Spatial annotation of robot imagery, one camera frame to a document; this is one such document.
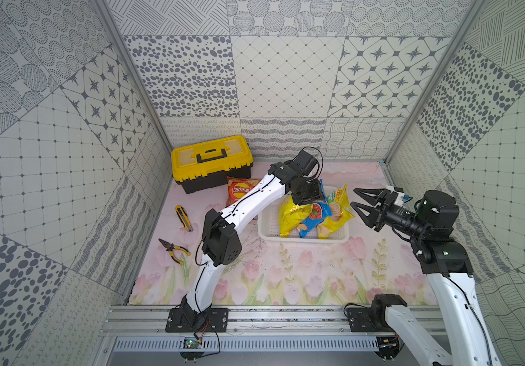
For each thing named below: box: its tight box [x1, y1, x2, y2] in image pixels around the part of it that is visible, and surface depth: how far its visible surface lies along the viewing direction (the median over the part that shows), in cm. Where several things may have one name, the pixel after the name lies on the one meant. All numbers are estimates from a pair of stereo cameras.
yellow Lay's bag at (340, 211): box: [317, 184, 356, 240], surface depth 86 cm
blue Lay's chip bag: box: [296, 179, 333, 239], surface depth 84 cm
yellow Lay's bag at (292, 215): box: [279, 195, 313, 238], surface depth 87 cm
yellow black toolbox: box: [170, 135, 254, 194], surface depth 102 cm
